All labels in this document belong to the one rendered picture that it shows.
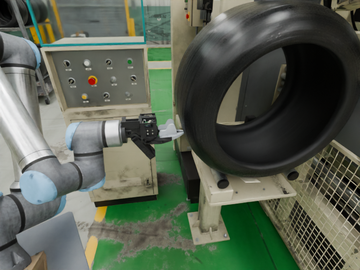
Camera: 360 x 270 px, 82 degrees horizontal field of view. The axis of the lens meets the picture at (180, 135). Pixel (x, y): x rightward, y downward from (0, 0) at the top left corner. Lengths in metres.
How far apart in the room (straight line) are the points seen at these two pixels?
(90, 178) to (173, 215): 1.20
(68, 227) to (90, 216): 0.81
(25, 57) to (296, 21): 0.91
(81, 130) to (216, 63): 0.45
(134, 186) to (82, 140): 1.11
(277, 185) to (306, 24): 0.63
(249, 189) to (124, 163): 0.98
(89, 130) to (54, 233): 0.59
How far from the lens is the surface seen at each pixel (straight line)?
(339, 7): 1.05
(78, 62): 1.39
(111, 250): 1.74
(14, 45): 1.02
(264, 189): 0.96
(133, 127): 0.70
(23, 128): 0.72
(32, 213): 0.98
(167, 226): 1.77
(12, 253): 0.96
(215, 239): 1.72
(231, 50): 0.56
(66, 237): 1.13
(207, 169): 0.91
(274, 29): 0.59
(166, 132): 0.70
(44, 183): 0.63
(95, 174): 0.72
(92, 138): 0.70
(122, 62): 1.34
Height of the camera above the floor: 1.46
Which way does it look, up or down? 32 degrees down
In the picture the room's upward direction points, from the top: straight up
